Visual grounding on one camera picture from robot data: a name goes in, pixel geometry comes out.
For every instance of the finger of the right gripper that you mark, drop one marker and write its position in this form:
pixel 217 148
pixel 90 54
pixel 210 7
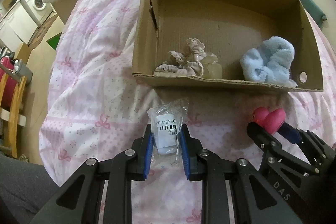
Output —
pixel 260 137
pixel 289 133

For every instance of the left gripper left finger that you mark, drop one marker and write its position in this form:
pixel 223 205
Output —
pixel 143 147

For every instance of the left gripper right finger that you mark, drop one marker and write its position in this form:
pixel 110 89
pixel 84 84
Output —
pixel 190 148

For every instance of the pink round sponge puff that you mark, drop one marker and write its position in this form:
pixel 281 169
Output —
pixel 269 121

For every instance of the clear plastic packet with label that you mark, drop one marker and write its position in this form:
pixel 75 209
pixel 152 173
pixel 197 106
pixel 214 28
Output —
pixel 166 122

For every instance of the light blue plush toy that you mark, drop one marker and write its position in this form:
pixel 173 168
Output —
pixel 269 63

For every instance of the beige lace scrunchie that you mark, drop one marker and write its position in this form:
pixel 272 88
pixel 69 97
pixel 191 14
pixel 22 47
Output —
pixel 187 62

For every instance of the pink patterned bed quilt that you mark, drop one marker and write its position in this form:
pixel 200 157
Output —
pixel 97 108

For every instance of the grey trouser leg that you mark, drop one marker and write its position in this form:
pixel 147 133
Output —
pixel 25 189

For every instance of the wooden chair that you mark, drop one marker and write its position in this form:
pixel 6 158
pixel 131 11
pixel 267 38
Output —
pixel 9 146

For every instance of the brown cardboard box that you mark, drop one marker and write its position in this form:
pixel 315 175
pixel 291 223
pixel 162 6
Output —
pixel 228 28

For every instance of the red bag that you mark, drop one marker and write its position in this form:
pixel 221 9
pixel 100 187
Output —
pixel 10 84

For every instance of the white washing machine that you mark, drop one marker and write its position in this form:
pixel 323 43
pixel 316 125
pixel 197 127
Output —
pixel 37 10

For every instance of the white kitchen cabinet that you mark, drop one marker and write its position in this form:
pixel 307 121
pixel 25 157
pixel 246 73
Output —
pixel 17 27

